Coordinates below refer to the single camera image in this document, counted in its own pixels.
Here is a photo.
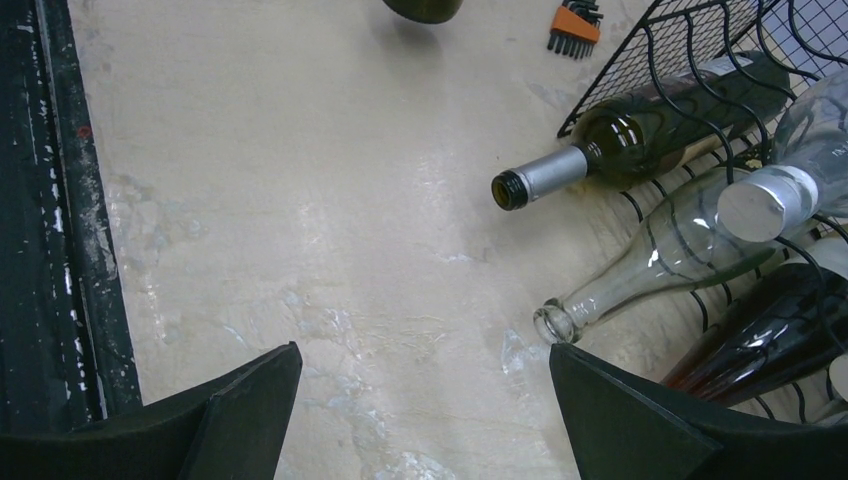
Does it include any orange hex key set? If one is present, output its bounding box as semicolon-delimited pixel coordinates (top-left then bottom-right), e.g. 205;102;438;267
547;0;604;60

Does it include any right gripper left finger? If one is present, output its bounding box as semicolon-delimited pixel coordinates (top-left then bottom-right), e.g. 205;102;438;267
1;342;303;479

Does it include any black wire wine rack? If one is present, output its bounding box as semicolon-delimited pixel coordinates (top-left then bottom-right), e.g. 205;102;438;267
556;0;848;425

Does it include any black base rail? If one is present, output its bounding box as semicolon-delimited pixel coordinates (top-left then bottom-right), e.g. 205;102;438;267
1;1;142;435

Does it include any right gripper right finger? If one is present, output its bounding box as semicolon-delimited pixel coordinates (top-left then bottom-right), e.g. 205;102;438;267
549;343;847;479

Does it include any dark green wine bottle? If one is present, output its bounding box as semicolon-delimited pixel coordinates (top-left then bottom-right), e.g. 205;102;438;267
383;0;463;25

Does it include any red bottle gold cap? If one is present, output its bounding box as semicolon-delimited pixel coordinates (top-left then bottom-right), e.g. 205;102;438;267
661;262;847;407

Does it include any green bottle silver cap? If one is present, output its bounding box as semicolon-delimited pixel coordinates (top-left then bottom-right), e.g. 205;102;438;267
491;51;790;211

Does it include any clear glass bottle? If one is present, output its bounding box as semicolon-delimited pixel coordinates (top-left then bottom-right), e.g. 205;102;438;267
814;354;847;426
717;69;847;242

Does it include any clear slim empty bottle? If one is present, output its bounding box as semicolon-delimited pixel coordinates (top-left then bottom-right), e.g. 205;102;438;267
533;168;782;344

